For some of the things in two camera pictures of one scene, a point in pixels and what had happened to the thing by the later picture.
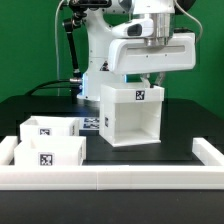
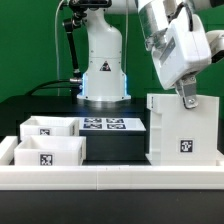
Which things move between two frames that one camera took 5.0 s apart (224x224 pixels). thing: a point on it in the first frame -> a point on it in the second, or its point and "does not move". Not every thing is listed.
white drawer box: (50, 151) does not move
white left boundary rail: (7, 147) does not move
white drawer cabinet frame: (130, 114) -> (183, 136)
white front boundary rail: (111, 177) does not move
